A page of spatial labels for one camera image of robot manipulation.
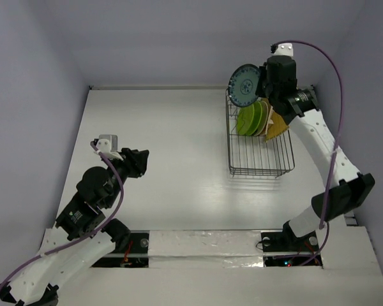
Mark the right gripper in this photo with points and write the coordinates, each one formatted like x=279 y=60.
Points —
x=262 y=88

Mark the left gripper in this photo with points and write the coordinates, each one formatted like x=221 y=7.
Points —
x=135 y=160

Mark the blue floral plate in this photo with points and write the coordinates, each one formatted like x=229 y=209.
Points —
x=243 y=84

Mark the grey green plate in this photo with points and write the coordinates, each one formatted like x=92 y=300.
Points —
x=264 y=117

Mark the small bamboo tray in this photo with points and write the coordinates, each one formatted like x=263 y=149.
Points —
x=269 y=118

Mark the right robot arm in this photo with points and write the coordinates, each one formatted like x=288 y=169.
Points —
x=346 y=188

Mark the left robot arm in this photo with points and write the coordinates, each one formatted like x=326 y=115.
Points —
x=84 y=231

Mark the large bamboo tray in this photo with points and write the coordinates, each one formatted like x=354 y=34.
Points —
x=277 y=126

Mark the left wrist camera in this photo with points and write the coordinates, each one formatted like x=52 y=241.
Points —
x=106 y=143

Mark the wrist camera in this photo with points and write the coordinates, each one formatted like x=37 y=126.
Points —
x=282 y=49
x=106 y=143

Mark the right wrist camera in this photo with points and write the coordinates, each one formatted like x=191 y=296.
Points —
x=282 y=49

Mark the wire dish rack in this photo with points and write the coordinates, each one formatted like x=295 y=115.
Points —
x=254 y=156

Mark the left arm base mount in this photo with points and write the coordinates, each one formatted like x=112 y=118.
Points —
x=134 y=255

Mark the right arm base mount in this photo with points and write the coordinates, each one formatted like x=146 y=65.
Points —
x=279 y=253

